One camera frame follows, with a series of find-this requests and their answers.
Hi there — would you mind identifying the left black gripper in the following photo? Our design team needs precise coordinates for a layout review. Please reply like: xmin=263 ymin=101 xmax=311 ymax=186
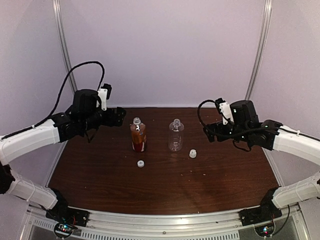
xmin=81 ymin=106 xmax=126 ymax=132

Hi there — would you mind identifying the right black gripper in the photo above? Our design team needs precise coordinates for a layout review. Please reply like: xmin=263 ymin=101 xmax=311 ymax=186
xmin=203 ymin=120 xmax=251 ymax=143

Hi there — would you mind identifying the amber tea bottle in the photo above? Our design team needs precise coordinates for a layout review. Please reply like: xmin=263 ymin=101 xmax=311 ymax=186
xmin=130 ymin=117 xmax=147 ymax=153

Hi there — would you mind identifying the white flip bottle cap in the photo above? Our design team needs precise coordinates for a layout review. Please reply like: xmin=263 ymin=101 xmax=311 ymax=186
xmin=189 ymin=149 xmax=197 ymax=159

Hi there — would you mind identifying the clear plastic bottle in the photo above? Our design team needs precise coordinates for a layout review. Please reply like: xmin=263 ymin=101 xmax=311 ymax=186
xmin=168 ymin=118 xmax=185 ymax=152

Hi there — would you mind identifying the white tea bottle cap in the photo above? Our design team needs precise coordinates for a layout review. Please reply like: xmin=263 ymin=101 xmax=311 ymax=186
xmin=137 ymin=160 xmax=145 ymax=168

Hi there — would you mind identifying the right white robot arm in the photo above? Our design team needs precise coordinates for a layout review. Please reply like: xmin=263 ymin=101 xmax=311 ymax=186
xmin=197 ymin=98 xmax=320 ymax=221

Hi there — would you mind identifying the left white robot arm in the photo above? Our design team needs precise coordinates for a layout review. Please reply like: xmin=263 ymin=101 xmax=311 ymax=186
xmin=0 ymin=84 xmax=126 ymax=222

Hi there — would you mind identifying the right black braided cable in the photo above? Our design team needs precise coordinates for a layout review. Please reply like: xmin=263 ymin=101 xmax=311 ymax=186
xmin=196 ymin=99 xmax=281 ymax=152

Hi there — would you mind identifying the black braided cable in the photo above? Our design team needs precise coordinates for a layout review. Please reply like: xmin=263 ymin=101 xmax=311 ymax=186
xmin=0 ymin=60 xmax=106 ymax=141
xmin=196 ymin=99 xmax=281 ymax=152

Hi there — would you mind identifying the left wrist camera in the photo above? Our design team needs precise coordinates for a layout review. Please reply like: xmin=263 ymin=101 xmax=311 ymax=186
xmin=97 ymin=83 xmax=112 ymax=111

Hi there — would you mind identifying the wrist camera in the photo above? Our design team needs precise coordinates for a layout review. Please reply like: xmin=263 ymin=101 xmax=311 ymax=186
xmin=97 ymin=83 xmax=112 ymax=111
xmin=215 ymin=98 xmax=234 ymax=125

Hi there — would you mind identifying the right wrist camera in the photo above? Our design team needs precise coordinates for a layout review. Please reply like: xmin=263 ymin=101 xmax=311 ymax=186
xmin=215 ymin=98 xmax=234 ymax=125

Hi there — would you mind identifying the left black braided cable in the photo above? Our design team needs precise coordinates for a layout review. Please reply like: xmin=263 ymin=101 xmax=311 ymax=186
xmin=0 ymin=60 xmax=106 ymax=141

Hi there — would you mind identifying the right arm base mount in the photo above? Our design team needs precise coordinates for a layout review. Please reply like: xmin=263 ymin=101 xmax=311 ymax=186
xmin=238 ymin=204 xmax=282 ymax=238

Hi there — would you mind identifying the right aluminium frame post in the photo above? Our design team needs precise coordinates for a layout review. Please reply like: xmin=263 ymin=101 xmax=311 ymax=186
xmin=245 ymin=0 xmax=273 ymax=100

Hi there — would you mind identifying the aluminium frame post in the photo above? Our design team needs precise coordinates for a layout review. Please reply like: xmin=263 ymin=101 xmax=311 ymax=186
xmin=51 ymin=0 xmax=78 ymax=93
xmin=245 ymin=0 xmax=273 ymax=100

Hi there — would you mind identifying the front aluminium rail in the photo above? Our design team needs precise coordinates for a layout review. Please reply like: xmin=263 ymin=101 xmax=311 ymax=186
xmin=24 ymin=197 xmax=308 ymax=240

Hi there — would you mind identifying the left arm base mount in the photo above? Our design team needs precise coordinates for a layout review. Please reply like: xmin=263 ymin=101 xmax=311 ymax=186
xmin=41 ymin=205 xmax=90 ymax=239

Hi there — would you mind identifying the left aluminium frame post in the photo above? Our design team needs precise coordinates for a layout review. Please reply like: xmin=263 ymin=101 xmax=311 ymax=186
xmin=51 ymin=0 xmax=78 ymax=93

